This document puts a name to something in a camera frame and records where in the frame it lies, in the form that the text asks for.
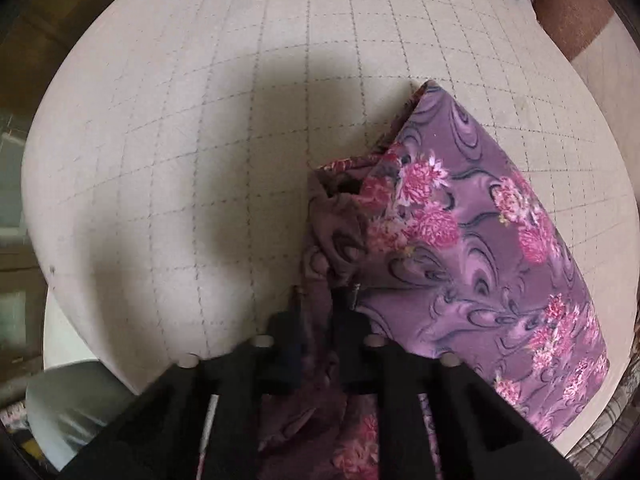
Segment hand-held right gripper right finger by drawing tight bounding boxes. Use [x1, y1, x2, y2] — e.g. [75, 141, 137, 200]
[331, 284, 583, 480]

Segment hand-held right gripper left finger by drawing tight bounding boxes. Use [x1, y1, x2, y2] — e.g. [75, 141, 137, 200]
[60, 285, 308, 480]

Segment purple floral long-sleeved shirt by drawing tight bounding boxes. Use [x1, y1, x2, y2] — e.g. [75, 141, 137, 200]
[257, 79, 611, 480]

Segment pink quilted sofa bed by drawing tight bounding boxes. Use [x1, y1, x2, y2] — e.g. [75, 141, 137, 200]
[20, 0, 640, 456]

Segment wooden door with glass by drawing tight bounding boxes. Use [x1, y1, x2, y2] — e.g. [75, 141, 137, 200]
[0, 0, 66, 281]

